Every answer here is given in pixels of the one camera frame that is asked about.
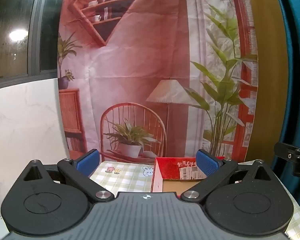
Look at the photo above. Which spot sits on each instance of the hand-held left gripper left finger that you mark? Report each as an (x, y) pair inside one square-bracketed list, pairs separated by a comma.
[(88, 160)]

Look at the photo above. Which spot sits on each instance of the green checked tablecloth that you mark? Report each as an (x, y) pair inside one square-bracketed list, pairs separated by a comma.
[(125, 180)]

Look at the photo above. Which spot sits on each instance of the red strawberry print box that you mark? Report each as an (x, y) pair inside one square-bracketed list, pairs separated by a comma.
[(167, 165)]

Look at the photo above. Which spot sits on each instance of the printed room scene backdrop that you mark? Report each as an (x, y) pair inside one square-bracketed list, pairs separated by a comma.
[(140, 55)]

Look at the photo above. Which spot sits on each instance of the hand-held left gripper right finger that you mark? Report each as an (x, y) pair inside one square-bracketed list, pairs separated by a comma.
[(207, 164)]

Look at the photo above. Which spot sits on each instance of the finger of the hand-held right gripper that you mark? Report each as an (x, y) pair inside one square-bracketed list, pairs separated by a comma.
[(293, 158)]

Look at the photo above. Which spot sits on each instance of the dark window frame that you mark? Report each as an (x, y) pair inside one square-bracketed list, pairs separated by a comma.
[(35, 30)]

